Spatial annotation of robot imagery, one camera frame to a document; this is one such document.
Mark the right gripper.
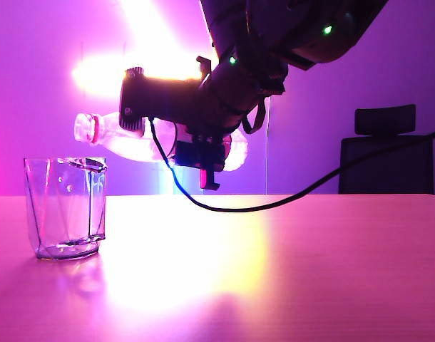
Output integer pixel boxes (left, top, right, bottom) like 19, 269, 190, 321
145, 56, 240, 190

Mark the clear mineral water bottle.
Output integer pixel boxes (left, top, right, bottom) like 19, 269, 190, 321
73, 110, 250, 173

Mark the faceted clear glass mug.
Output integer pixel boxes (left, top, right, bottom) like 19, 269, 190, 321
23, 156, 108, 261

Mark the horizontal LED light bar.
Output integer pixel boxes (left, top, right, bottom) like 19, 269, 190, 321
71, 56, 204, 98

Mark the vertical LED light tube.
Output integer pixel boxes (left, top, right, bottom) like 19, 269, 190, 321
118, 0, 213, 195

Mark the black office chair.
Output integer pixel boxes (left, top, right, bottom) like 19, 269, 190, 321
338, 103, 435, 195

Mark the black camera cable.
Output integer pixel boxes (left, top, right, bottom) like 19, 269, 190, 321
148, 117, 435, 213

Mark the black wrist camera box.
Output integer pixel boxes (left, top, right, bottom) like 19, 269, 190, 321
118, 66, 150, 139

